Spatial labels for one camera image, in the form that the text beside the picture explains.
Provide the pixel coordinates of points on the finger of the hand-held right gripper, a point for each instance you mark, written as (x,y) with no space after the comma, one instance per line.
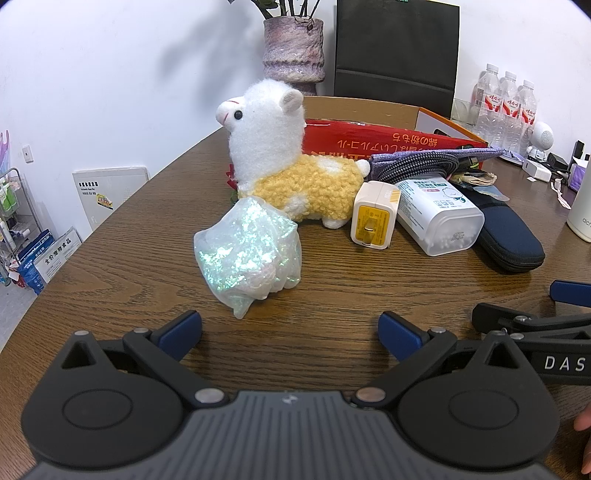
(570,291)
(503,316)

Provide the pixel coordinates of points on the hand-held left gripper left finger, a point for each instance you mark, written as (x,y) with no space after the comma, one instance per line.
(182,333)

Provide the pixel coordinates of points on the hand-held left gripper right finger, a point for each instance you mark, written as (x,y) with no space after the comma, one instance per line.
(397,334)

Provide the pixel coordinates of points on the navy glasses case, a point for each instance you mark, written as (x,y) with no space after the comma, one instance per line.
(508,235)

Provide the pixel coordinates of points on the iridescent plastic bag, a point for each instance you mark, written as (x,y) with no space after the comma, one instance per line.
(244,258)

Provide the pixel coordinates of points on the white yellow power adapter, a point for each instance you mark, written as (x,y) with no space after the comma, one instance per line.
(371,221)

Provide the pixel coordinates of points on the white cotton swab box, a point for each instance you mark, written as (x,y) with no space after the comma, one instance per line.
(438,217)

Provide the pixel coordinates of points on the red cardboard box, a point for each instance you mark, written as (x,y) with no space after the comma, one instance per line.
(369,138)

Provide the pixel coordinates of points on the white yellow alpaca plush toy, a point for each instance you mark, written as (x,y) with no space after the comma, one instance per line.
(268,124)

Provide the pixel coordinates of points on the wooden desktop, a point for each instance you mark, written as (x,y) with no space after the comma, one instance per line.
(323,300)

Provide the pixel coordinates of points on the person's right hand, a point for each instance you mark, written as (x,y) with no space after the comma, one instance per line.
(584,420)

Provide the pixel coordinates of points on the white thermos bottle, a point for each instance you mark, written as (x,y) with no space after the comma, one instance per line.
(581,207)

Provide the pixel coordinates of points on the purple small box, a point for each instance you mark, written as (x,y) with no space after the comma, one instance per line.
(581,175)

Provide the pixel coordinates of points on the white charger block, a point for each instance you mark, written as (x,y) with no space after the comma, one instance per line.
(536,170)

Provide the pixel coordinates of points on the black small device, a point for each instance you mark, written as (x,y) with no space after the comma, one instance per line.
(557,162)

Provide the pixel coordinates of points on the white blue pet food box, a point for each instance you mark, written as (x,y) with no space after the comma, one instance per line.
(57,256)

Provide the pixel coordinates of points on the white round speaker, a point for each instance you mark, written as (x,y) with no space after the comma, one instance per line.
(541,138)

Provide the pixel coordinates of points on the red artificial flower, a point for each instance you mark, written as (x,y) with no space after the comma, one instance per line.
(232,182)

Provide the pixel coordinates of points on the blue pet food bag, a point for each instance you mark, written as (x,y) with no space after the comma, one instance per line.
(32,272)

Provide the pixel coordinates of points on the purple grey fabric pouch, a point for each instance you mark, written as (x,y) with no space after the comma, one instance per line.
(415,165)

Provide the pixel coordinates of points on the clear water bottle red label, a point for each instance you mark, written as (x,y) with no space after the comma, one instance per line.
(508,108)
(485,101)
(526,115)

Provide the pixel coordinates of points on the clear glass cup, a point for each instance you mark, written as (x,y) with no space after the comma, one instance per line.
(462,110)

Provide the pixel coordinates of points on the black chair back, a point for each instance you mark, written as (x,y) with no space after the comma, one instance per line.
(397,46)

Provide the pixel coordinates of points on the purple ceramic vase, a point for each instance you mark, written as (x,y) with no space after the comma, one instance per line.
(293,50)

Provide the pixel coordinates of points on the dried flower bouquet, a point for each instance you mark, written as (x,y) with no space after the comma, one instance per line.
(286,7)

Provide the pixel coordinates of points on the white wall panel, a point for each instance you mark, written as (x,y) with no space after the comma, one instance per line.
(111,198)

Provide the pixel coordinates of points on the white wall socket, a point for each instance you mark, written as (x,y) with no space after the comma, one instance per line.
(28,153)

